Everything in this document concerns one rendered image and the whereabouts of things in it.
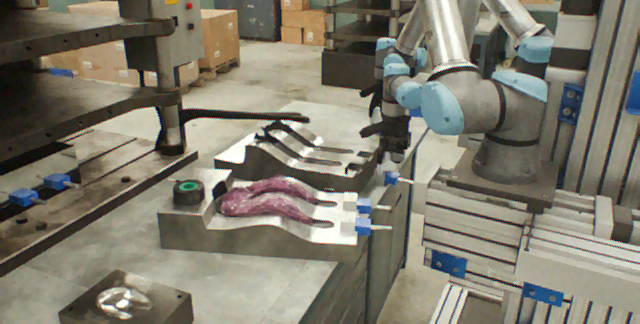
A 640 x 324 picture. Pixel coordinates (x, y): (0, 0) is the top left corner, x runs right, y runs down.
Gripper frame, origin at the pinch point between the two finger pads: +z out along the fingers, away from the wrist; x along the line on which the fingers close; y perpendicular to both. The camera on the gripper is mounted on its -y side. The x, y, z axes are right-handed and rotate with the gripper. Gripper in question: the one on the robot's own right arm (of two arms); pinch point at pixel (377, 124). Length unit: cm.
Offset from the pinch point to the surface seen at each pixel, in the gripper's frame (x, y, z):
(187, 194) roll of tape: -97, 15, -9
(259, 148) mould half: -63, 2, -8
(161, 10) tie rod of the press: -69, -42, -47
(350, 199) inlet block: -61, 39, -4
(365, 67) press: 267, -225, 58
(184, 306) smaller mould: -114, 42, -1
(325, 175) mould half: -54, 23, -3
